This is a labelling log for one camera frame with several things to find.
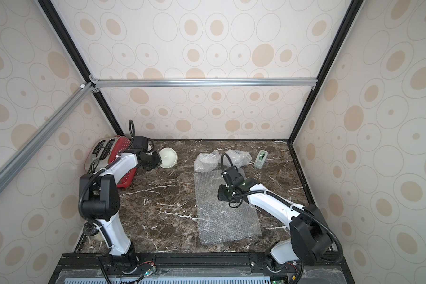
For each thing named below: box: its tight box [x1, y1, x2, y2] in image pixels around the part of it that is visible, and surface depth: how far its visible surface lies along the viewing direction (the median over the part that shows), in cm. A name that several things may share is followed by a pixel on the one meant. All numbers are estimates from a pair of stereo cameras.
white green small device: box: [253, 149, 269, 169], surface depth 108 cm
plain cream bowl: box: [158, 147, 179, 169], surface depth 98 cm
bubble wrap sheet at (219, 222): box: [193, 170, 263, 245], surface depth 87 cm
